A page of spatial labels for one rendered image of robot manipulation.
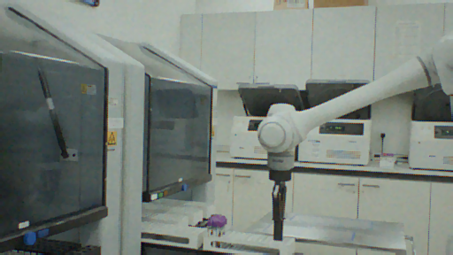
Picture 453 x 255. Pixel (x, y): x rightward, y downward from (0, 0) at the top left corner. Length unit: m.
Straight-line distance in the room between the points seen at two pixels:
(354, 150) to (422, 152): 0.49
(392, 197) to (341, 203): 0.38
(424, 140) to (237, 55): 1.74
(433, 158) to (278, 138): 2.61
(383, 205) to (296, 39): 1.56
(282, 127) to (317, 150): 2.55
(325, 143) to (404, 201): 0.73
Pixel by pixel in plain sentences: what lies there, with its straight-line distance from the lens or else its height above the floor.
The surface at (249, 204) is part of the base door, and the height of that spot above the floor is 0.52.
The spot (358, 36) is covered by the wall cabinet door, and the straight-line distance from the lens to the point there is 4.19.
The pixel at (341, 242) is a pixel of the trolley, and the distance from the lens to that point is 1.86.
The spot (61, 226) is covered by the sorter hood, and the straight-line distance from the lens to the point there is 1.31.
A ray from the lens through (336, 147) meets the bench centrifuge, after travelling 3.87.
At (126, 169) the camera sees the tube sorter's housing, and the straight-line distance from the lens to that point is 1.59.
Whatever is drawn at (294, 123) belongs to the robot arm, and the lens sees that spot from 1.38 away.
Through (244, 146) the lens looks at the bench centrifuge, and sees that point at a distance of 4.03.
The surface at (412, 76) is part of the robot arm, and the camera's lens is 1.55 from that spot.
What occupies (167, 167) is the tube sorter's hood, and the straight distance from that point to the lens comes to 1.82.
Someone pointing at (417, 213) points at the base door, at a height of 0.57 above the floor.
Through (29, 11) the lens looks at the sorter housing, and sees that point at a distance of 1.66.
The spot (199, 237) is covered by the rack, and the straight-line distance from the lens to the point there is 1.69.
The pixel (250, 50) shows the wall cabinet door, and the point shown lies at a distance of 4.34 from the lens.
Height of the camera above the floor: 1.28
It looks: 2 degrees down
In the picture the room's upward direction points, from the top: 2 degrees clockwise
